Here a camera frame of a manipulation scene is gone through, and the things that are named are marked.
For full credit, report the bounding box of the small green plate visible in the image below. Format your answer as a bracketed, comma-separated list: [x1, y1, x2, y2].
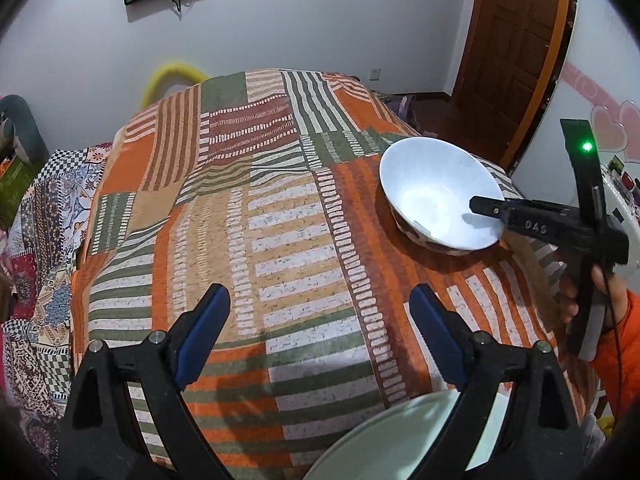
[302, 389, 511, 480]

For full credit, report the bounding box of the white bowl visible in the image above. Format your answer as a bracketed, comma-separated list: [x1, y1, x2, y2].
[378, 136, 503, 256]

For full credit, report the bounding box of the orange sleeve forearm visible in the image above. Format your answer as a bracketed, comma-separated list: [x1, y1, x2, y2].
[592, 290, 640, 420]

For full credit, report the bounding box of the person's right hand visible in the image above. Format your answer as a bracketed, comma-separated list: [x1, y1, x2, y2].
[560, 266, 629, 333]

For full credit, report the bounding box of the wooden door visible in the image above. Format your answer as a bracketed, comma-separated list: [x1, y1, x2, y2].
[452, 0, 576, 169]

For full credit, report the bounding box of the patterned patchwork blanket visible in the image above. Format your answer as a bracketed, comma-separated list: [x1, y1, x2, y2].
[1, 143, 112, 468]

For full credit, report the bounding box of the striped patchwork tablecloth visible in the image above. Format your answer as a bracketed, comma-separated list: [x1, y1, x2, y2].
[69, 68, 591, 480]

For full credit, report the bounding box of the grey plush toy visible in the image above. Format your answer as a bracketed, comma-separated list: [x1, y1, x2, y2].
[0, 94, 49, 165]

